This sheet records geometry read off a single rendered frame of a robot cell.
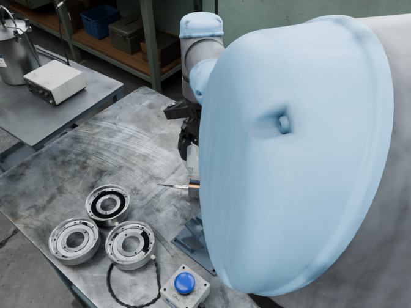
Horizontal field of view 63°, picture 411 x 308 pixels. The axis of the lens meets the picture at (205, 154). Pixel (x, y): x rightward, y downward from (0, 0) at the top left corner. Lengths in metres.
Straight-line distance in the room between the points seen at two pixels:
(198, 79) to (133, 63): 2.00
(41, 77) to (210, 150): 1.34
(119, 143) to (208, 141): 0.85
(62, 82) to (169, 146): 0.60
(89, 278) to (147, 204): 0.21
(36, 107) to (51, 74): 0.14
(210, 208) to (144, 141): 0.85
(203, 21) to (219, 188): 0.47
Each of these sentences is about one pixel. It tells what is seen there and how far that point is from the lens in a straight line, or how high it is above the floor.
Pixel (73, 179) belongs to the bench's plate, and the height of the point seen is 0.80.
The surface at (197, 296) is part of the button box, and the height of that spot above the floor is 0.84.
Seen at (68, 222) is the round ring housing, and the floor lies 0.83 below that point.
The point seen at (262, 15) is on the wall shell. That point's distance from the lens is 2.22.
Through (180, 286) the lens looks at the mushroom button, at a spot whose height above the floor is 0.87.
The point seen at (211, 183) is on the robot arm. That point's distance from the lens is 0.17.
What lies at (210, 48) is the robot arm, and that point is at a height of 1.23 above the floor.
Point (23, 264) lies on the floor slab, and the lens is 1.86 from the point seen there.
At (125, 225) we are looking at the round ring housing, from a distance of 0.79.
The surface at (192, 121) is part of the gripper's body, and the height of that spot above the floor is 1.03.
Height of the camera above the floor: 1.49
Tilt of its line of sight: 46 degrees down
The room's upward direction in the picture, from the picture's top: straight up
